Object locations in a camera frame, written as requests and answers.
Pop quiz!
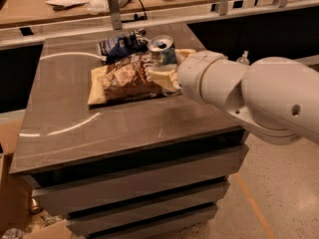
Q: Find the silver blue redbull can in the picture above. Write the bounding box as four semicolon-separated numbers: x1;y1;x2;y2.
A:
147;35;180;97

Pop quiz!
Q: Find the grey drawer cabinet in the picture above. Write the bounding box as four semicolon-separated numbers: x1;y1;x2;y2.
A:
10;31;248;239

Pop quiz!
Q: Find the black power cable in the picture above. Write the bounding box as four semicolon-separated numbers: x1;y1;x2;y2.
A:
121;0;149;23

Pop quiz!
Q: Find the grey metal post left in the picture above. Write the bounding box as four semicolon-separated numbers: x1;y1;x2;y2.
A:
108;0;122;30

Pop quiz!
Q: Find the blue chip bag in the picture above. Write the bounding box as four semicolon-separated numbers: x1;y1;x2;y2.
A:
97;29;149;64

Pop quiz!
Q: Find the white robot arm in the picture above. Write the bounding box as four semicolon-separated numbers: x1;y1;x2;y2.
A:
147;51;319;144

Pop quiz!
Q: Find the brown yellow chip bag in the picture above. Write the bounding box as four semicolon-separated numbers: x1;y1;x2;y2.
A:
88;53;163;106

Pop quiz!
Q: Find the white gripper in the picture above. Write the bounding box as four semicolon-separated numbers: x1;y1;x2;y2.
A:
147;49;228;104

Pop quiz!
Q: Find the brown cardboard box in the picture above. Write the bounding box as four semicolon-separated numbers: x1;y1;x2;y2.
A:
0;119;72;239

